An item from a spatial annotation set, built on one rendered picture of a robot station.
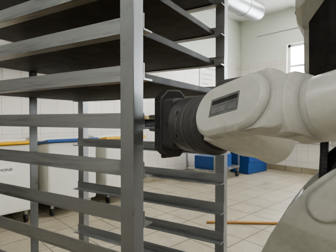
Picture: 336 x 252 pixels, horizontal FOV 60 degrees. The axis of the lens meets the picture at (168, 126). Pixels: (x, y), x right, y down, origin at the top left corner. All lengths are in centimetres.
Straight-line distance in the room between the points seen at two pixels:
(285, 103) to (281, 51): 576
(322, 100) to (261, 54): 596
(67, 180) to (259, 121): 292
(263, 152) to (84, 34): 44
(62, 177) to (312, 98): 293
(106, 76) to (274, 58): 558
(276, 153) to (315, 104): 12
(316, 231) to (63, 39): 62
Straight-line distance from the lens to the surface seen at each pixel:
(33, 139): 114
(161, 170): 102
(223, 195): 94
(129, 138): 51
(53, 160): 71
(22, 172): 298
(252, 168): 540
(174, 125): 43
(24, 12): 83
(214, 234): 98
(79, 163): 65
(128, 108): 51
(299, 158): 581
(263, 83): 30
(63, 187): 314
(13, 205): 302
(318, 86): 29
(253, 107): 29
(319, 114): 29
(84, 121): 63
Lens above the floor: 96
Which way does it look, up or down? 1 degrees down
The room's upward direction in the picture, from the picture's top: straight up
